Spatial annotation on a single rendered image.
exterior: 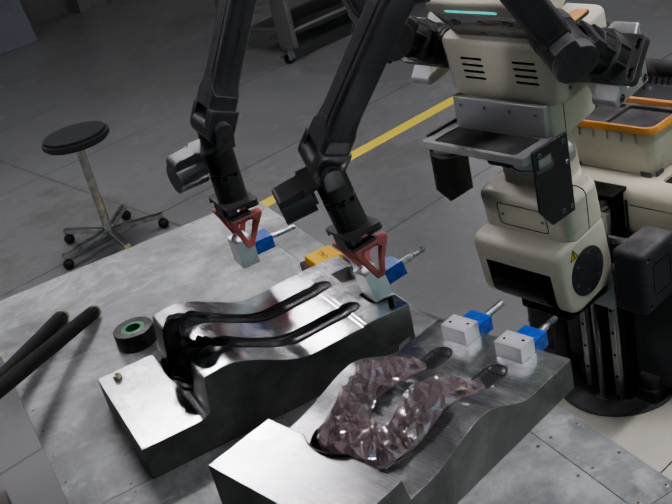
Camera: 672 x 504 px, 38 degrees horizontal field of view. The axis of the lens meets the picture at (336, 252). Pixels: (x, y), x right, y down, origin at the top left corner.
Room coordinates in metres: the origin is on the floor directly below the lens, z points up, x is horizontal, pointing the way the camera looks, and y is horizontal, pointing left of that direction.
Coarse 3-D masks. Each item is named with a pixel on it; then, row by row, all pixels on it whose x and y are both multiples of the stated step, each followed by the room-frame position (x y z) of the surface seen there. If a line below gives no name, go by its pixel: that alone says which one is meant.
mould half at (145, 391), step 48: (288, 288) 1.59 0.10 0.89; (336, 288) 1.54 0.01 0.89; (192, 336) 1.42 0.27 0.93; (240, 336) 1.41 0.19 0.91; (336, 336) 1.39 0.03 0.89; (384, 336) 1.41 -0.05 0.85; (144, 384) 1.43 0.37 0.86; (240, 384) 1.31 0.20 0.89; (288, 384) 1.34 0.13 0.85; (144, 432) 1.29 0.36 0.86; (192, 432) 1.27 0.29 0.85; (240, 432) 1.30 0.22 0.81
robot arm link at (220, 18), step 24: (240, 0) 1.68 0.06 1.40; (216, 24) 1.69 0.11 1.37; (240, 24) 1.68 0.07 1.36; (216, 48) 1.68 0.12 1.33; (240, 48) 1.69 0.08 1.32; (216, 72) 1.67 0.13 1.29; (240, 72) 1.69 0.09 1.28; (216, 96) 1.66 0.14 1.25; (192, 120) 1.70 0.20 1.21; (216, 120) 1.66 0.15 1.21
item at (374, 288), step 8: (424, 248) 1.53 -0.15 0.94; (392, 256) 1.52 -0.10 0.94; (408, 256) 1.51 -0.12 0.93; (376, 264) 1.49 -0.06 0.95; (392, 264) 1.49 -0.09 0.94; (400, 264) 1.49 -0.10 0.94; (360, 272) 1.48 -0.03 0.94; (368, 272) 1.47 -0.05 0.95; (392, 272) 1.48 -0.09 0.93; (400, 272) 1.48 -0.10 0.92; (360, 280) 1.49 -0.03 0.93; (368, 280) 1.46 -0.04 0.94; (376, 280) 1.46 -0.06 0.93; (384, 280) 1.47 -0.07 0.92; (392, 280) 1.48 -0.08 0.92; (368, 288) 1.47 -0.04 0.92; (376, 288) 1.46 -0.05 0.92; (384, 288) 1.47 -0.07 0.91; (368, 296) 1.48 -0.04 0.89; (376, 296) 1.46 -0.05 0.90; (384, 296) 1.46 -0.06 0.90
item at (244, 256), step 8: (264, 232) 1.73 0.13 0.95; (280, 232) 1.73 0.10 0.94; (232, 240) 1.70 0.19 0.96; (240, 240) 1.69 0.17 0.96; (256, 240) 1.70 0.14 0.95; (264, 240) 1.70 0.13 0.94; (272, 240) 1.71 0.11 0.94; (232, 248) 1.71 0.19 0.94; (240, 248) 1.68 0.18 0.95; (248, 248) 1.69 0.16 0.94; (256, 248) 1.70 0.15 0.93; (264, 248) 1.70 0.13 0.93; (240, 256) 1.68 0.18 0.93; (248, 256) 1.69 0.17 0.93; (256, 256) 1.69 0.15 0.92; (240, 264) 1.69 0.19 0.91; (248, 264) 1.68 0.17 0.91
